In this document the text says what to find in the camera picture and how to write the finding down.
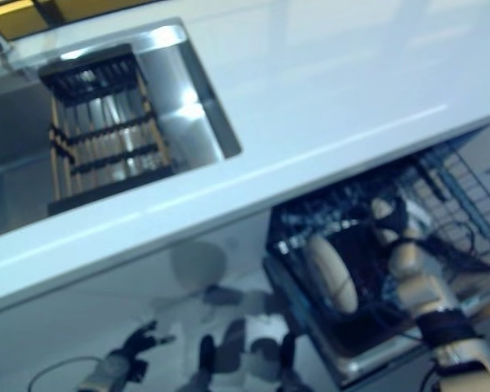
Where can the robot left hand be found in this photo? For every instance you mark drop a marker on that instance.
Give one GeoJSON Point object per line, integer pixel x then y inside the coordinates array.
{"type": "Point", "coordinates": [141, 337]}

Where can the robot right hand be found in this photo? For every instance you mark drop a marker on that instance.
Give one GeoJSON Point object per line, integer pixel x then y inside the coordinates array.
{"type": "Point", "coordinates": [398, 216]}

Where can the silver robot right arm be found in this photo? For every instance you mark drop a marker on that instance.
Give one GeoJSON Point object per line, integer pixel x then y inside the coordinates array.
{"type": "Point", "coordinates": [433, 294]}

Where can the black robot left foot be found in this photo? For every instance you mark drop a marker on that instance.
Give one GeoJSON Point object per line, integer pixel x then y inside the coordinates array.
{"type": "Point", "coordinates": [206, 353]}

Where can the white cabinet door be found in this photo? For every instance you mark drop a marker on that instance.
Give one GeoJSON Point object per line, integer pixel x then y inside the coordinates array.
{"type": "Point", "coordinates": [106, 277]}

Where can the black dish rack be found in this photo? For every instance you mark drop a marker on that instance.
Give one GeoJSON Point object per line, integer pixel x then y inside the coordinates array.
{"type": "Point", "coordinates": [106, 130]}

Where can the stainless steel sink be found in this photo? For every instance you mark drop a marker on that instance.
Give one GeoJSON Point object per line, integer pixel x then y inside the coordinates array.
{"type": "Point", "coordinates": [179, 90]}

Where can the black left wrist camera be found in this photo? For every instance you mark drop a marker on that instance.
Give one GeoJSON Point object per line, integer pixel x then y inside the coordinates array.
{"type": "Point", "coordinates": [138, 369]}

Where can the yellow backlit window wall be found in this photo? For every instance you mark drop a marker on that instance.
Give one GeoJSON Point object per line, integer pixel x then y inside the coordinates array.
{"type": "Point", "coordinates": [20, 12]}

